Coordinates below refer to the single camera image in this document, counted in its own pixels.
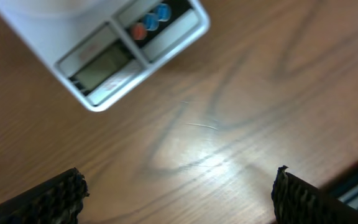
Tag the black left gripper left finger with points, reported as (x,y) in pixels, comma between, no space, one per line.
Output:
(58,200)

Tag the white digital kitchen scale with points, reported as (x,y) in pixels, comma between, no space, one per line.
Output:
(101,50)

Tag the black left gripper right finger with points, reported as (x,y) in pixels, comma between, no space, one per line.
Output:
(298,202)

